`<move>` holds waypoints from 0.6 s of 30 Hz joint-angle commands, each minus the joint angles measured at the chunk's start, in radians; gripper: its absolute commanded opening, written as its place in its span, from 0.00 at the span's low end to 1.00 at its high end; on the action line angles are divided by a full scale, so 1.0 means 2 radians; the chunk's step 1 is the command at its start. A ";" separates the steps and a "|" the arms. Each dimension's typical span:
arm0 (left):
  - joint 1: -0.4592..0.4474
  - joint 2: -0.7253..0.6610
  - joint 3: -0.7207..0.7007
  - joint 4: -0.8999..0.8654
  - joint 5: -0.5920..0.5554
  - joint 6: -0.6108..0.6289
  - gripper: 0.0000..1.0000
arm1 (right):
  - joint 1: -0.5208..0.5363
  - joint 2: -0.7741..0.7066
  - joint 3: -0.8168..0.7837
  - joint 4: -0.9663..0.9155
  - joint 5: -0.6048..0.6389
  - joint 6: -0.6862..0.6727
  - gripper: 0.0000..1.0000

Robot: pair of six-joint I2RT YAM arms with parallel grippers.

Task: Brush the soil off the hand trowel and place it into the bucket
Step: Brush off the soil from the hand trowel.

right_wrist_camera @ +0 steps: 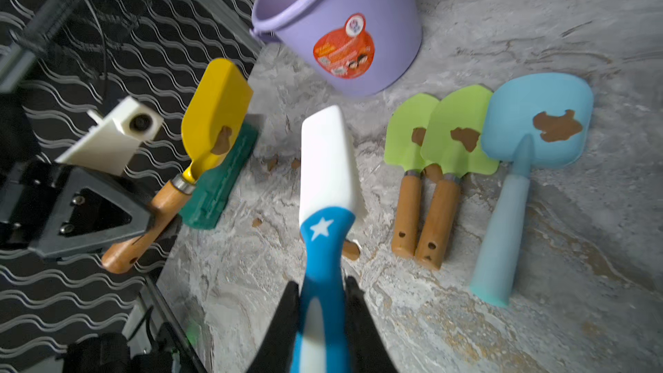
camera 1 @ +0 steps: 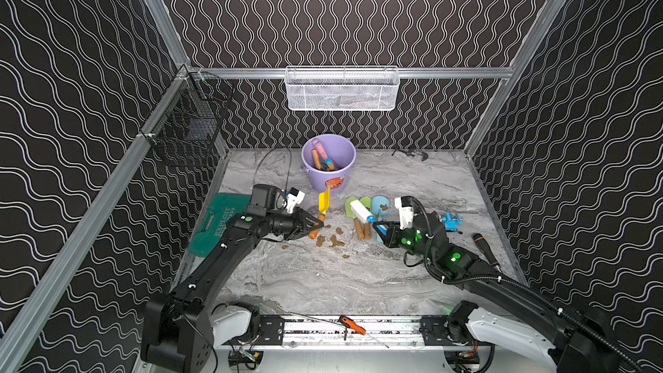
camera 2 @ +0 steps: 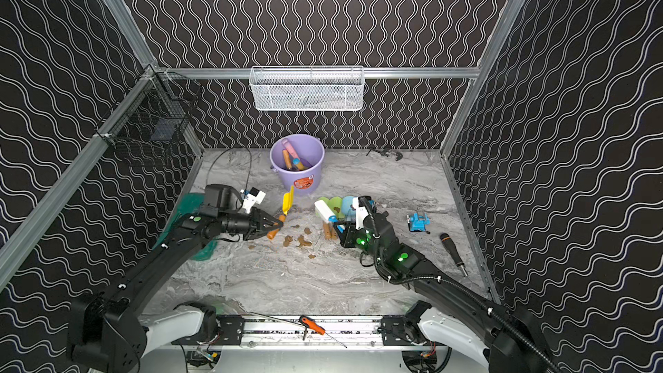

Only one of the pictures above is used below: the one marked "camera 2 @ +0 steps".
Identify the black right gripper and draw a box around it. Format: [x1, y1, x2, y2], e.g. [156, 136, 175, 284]
[333, 218, 385, 265]

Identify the yellow square trowel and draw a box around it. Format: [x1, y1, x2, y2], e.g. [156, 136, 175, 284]
[281, 186, 295, 224]

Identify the white blue brush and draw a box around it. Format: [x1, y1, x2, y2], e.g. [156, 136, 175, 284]
[314, 200, 338, 224]

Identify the purple trowel pink handle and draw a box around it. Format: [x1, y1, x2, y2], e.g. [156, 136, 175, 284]
[282, 138, 300, 162]
[300, 156, 312, 169]

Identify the lime front trowel wooden handle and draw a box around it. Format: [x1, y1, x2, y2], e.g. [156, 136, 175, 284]
[282, 150, 293, 171]

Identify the lime front trowel yellow handle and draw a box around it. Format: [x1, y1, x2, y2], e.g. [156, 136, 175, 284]
[292, 158, 307, 171]

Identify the purple front trowel pink handle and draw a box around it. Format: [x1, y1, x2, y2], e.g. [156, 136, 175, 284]
[300, 156, 312, 169]

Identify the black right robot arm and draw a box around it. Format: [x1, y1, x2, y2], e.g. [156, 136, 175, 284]
[324, 197, 559, 372]

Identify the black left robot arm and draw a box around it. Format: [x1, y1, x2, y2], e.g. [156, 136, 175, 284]
[66, 208, 283, 372]

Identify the wide light blue trowel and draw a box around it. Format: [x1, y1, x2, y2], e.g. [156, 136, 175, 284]
[341, 196, 357, 221]

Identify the purple plastic bucket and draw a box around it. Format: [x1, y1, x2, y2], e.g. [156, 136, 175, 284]
[269, 134, 325, 195]

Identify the small blue clamp tool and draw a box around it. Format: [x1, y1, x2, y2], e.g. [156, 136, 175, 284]
[407, 212, 431, 232]

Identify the green plastic tool case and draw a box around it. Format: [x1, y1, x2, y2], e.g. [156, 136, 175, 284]
[153, 193, 218, 262]

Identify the black clip tool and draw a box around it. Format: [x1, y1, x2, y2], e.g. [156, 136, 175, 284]
[366, 149, 403, 162]

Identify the wide green trowel wooden handle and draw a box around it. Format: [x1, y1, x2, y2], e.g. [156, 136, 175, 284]
[315, 199, 333, 240]

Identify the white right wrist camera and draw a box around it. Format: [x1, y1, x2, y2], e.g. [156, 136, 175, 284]
[352, 197, 369, 231]

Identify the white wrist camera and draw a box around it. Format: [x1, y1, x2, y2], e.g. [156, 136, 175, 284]
[203, 183, 268, 216]
[352, 197, 369, 231]

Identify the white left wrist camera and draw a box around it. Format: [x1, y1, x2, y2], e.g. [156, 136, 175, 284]
[203, 183, 268, 216]

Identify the orange handled screwdriver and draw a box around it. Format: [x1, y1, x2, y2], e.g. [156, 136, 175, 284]
[299, 315, 347, 348]

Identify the black orange screwdriver handle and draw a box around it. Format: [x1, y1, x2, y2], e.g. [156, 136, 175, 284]
[440, 233, 469, 277]

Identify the white wire basket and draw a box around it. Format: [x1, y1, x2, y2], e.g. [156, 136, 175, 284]
[249, 66, 365, 112]

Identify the black wire basket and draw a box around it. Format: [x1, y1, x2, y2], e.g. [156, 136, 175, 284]
[98, 66, 203, 169]

